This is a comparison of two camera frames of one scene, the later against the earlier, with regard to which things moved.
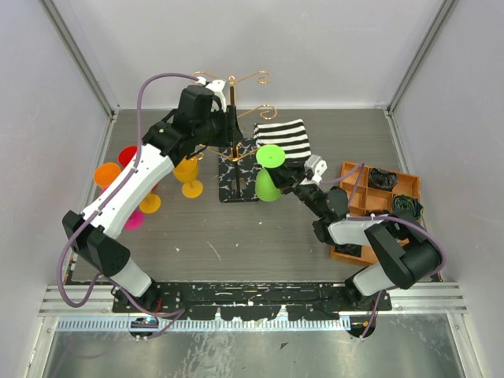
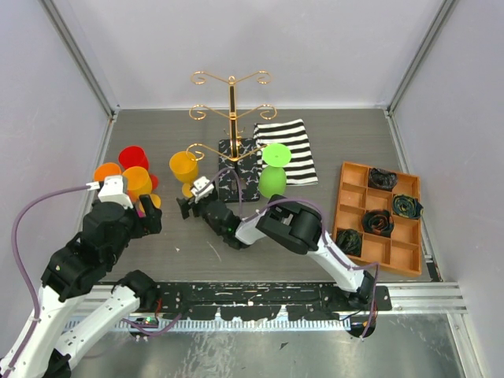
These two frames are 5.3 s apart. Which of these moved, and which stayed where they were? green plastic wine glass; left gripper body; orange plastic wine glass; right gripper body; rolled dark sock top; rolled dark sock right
Moved: right gripper body; green plastic wine glass; left gripper body
Stayed: rolled dark sock top; rolled dark sock right; orange plastic wine glass
